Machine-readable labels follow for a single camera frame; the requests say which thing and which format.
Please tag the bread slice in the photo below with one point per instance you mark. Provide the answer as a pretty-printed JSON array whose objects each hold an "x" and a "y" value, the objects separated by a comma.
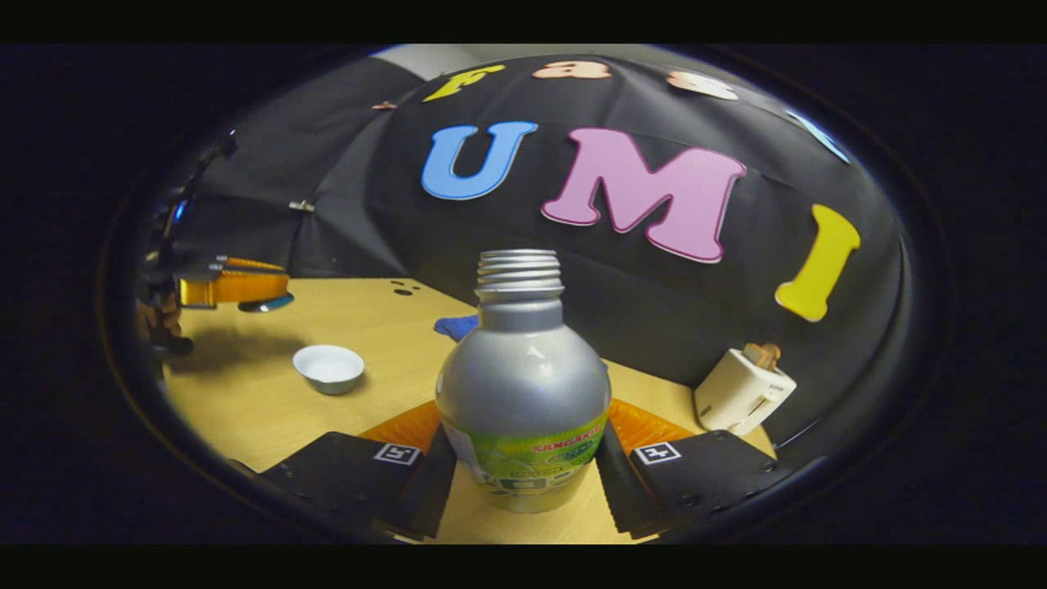
[{"x": 763, "y": 354}]

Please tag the dark teal teacup lid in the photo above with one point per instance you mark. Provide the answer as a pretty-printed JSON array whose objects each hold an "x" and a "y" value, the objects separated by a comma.
[{"x": 266, "y": 304}]

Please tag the black backdrop cloth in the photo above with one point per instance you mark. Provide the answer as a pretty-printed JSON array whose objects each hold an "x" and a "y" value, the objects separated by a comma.
[{"x": 491, "y": 229}]

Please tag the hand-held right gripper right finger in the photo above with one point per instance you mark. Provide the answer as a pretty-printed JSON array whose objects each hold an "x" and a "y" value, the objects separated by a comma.
[{"x": 622, "y": 491}]

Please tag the white clip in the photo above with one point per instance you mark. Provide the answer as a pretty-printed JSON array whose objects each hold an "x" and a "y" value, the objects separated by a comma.
[{"x": 301, "y": 206}]

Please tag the blue towel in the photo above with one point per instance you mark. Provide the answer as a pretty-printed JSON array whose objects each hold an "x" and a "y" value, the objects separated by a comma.
[{"x": 458, "y": 327}]

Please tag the white toaster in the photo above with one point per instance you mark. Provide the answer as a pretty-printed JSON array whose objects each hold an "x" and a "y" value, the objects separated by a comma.
[{"x": 740, "y": 397}]

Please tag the white teacup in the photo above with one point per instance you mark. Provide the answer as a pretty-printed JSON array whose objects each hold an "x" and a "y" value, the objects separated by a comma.
[{"x": 329, "y": 364}]

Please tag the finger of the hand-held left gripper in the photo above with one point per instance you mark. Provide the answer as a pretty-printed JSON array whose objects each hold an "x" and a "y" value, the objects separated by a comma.
[{"x": 237, "y": 288}]

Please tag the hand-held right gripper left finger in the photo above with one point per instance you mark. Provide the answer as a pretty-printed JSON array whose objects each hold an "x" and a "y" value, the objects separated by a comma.
[{"x": 425, "y": 491}]

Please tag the silver water bottle green label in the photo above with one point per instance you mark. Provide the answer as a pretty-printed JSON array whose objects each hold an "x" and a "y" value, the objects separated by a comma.
[{"x": 523, "y": 368}]

